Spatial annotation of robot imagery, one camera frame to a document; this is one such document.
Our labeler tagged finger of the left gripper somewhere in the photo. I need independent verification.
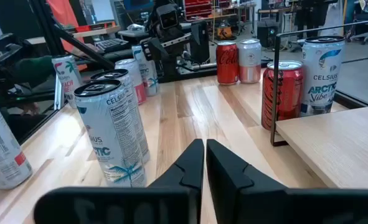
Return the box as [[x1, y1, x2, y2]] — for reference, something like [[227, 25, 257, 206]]
[[141, 37, 169, 63], [189, 20, 211, 65]]

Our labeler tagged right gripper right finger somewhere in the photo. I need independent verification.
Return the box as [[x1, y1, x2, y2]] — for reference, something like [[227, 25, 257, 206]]
[[205, 138, 368, 224]]

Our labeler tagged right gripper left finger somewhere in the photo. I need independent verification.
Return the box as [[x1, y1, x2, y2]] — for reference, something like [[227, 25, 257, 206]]
[[33, 138, 205, 224]]

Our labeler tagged red Coca-Cola can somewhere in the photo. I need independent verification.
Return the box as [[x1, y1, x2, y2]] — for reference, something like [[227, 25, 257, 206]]
[[260, 60, 304, 131], [215, 40, 240, 86]]

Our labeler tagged white and pink soda can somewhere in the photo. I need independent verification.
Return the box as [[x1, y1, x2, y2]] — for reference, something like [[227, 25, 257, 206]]
[[237, 38, 262, 84]]

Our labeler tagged clear bottle black cap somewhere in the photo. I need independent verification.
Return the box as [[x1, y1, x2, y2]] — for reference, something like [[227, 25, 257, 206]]
[[131, 44, 160, 97]]

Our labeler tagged orange and black bucket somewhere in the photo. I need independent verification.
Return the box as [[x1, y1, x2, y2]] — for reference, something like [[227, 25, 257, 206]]
[[216, 21, 234, 40]]

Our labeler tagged white and red soda can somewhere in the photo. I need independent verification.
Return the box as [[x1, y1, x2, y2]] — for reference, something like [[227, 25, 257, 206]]
[[114, 58, 147, 106]]

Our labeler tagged red tool cabinet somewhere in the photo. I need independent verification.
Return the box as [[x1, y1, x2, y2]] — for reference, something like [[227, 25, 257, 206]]
[[183, 0, 213, 20]]

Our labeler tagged black keyboard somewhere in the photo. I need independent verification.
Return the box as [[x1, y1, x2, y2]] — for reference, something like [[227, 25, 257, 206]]
[[94, 37, 129, 54]]

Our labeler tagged black box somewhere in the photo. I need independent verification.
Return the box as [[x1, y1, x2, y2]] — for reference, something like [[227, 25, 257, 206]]
[[256, 21, 280, 48]]

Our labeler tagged light wooden desk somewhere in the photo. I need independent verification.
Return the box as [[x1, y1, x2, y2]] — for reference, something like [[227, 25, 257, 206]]
[[26, 25, 122, 45]]

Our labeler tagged orange panel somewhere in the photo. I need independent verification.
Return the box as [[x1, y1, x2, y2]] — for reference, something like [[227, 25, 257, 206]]
[[45, 0, 85, 52]]

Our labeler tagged person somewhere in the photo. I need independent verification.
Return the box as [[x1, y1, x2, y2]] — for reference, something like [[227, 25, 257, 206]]
[[11, 55, 56, 90]]

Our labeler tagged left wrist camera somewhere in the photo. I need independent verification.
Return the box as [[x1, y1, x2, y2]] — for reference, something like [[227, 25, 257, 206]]
[[155, 3, 181, 30]]

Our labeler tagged black aluminium rig frame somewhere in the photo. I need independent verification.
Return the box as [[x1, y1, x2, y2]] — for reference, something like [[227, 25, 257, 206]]
[[27, 0, 275, 84]]

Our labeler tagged silver aluminium bracket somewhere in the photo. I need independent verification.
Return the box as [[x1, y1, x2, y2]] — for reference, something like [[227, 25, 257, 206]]
[[54, 73, 65, 110]]

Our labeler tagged wooden shelf with black frame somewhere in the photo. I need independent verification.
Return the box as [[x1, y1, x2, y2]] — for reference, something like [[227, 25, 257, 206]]
[[270, 17, 368, 190]]

